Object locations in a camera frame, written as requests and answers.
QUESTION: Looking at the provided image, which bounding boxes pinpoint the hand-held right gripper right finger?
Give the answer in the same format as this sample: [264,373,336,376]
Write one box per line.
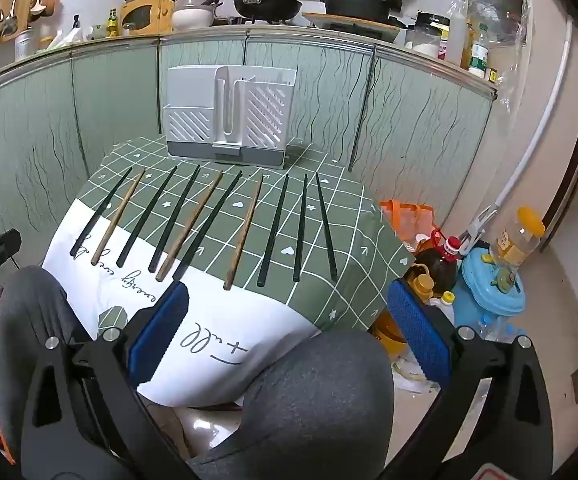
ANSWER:
[379,277,564,480]

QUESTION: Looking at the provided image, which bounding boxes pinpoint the clear jar with yellow lid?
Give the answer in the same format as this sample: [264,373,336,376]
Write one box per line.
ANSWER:
[491,207,547,271]

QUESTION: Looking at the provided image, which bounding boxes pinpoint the white squeeze bottle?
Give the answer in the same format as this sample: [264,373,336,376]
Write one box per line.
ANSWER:
[446,5,470,63]

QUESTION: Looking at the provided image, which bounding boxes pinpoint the white clamp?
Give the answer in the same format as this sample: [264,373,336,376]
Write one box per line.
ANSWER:
[461,207,500,256]

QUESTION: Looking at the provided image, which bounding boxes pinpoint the white jug with yellow cap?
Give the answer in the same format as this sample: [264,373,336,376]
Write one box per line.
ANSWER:
[429,292,457,326]

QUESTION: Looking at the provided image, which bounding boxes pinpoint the white slotted utensil holder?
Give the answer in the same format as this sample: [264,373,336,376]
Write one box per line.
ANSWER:
[163,65,298,170]

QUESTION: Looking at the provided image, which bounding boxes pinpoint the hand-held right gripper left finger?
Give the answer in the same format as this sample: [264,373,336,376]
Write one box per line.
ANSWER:
[19,281,207,480]

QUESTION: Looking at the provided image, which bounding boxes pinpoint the pack of water bottles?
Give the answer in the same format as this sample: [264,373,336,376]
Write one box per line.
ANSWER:
[474,315,530,343]

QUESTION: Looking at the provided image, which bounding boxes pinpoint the dark bottle with red cap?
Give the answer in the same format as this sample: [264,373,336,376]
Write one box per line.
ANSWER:
[414,230,462,296]

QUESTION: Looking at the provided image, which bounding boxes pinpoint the black chopstick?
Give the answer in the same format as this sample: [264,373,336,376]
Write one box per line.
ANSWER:
[292,173,308,283]
[115,165,178,270]
[315,172,338,283]
[171,170,244,283]
[257,173,290,289]
[148,164,202,273]
[69,167,134,257]

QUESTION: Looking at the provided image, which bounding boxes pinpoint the yellow toaster oven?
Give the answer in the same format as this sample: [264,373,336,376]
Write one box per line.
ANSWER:
[120,0,176,36]

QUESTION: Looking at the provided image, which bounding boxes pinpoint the yellow bowl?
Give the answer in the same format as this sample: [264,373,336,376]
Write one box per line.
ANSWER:
[369,310,410,361]

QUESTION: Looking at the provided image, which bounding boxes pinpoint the clear plastic bags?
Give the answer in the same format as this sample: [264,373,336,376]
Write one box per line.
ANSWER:
[449,0,530,46]

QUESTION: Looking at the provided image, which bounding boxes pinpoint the metal cup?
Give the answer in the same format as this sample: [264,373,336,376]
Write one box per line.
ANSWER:
[15,29,36,61]

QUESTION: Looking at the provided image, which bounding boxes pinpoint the green checked tablecloth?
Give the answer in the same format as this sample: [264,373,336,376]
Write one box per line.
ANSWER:
[41,135,416,406]

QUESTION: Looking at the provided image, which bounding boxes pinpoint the white cooking pot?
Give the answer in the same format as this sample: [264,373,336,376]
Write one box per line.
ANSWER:
[171,0,220,31]

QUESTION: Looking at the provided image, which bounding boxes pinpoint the person's right leg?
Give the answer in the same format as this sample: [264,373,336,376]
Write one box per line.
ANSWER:
[189,330,396,480]

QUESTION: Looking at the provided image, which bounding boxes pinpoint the green label bottle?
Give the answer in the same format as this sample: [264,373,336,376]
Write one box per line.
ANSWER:
[469,22,490,78]

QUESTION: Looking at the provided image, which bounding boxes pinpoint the wooden cutting board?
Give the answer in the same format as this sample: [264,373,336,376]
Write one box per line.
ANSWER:
[301,11,404,43]

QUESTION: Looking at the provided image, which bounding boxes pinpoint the white jar with black lid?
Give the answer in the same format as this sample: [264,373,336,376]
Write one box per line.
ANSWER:
[405,12,450,58]

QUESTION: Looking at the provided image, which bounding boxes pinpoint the large black pan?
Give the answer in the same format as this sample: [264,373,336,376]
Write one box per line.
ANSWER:
[321,0,404,23]

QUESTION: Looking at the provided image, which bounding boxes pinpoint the blue plastic bucket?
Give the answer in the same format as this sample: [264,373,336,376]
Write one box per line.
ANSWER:
[456,247,527,331]

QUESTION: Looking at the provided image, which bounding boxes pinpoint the white pipe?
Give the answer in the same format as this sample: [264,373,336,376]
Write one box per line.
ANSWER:
[494,15,570,211]

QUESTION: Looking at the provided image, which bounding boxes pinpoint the orange bag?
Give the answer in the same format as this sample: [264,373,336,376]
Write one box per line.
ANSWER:
[379,200,437,253]

